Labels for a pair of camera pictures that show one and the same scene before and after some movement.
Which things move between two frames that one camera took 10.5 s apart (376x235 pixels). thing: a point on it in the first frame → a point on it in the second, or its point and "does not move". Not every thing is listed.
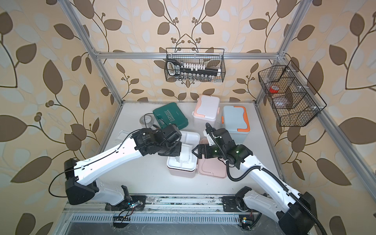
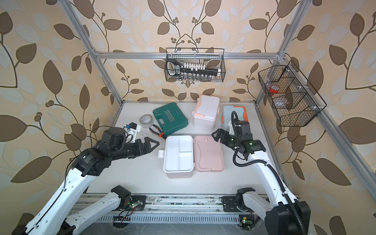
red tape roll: x=274 y=89 does not move
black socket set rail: x=176 y=68 does not move
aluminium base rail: x=155 y=203 does not move
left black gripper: x=177 y=149 → x=146 y=149
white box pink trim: x=206 y=110 does not move
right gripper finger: x=202 y=149 → x=224 y=137
